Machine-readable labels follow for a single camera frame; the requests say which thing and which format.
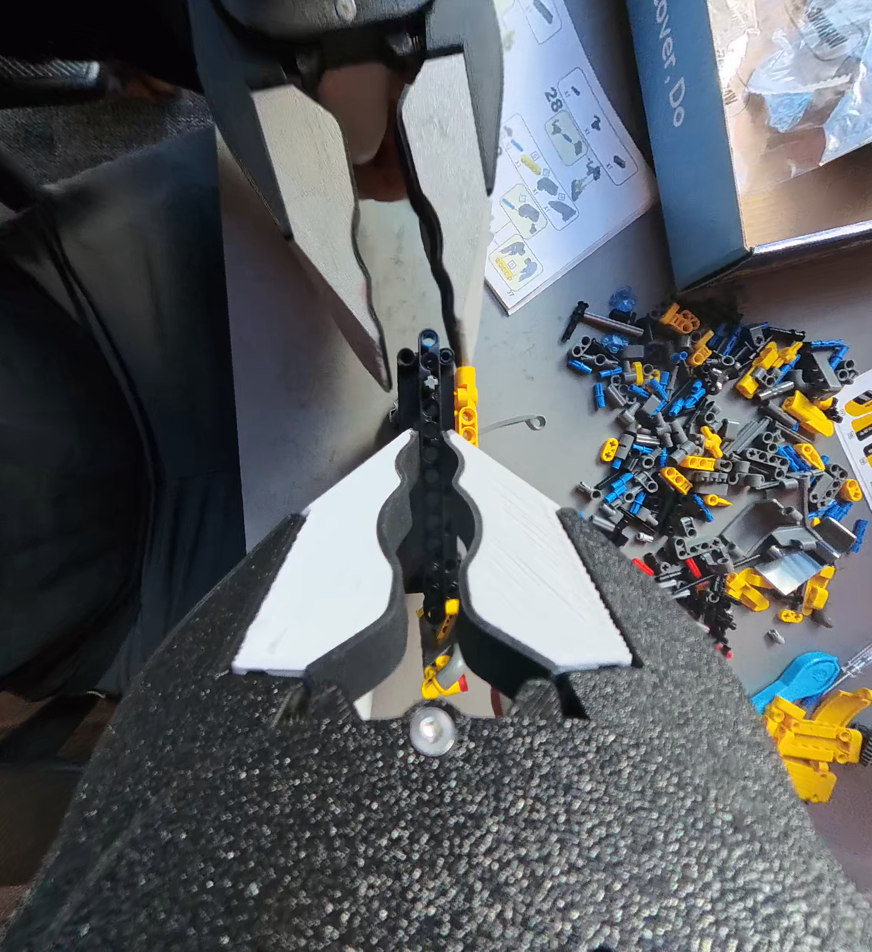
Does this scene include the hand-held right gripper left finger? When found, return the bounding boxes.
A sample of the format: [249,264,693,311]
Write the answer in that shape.
[231,429,418,678]

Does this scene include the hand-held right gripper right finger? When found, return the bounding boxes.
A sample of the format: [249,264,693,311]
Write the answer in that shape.
[443,429,634,696]

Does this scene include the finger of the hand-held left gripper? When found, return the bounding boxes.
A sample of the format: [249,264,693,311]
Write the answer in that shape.
[250,80,394,393]
[397,51,498,361]

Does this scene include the yellow toy vehicle model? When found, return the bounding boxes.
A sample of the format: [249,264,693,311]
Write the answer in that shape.
[393,329,548,700]

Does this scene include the grey desk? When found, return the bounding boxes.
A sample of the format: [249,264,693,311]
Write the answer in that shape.
[216,0,872,938]

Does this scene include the instruction booklet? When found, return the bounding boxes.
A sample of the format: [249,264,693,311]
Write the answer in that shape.
[484,0,660,317]

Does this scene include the pile of small building pieces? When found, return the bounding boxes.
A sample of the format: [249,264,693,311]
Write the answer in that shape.
[566,286,870,659]

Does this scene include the person's dark jeans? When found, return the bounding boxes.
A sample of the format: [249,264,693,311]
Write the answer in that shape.
[42,126,248,696]

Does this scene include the dark curved panel piece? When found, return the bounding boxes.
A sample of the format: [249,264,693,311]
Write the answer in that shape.
[717,498,858,597]

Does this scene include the grey axle with black connector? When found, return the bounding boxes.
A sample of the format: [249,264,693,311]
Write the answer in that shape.
[561,300,646,345]

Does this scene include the blue cardboard box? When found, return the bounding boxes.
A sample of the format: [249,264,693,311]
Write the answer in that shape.
[624,0,872,293]

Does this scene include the blue brick separator tool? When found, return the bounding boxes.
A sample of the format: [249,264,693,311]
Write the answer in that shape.
[750,652,843,713]

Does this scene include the pile of yellow beams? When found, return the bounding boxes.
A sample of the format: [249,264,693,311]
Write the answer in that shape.
[761,688,872,806]

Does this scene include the clear plastic bag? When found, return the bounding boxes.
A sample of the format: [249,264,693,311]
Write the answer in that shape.
[747,0,872,166]

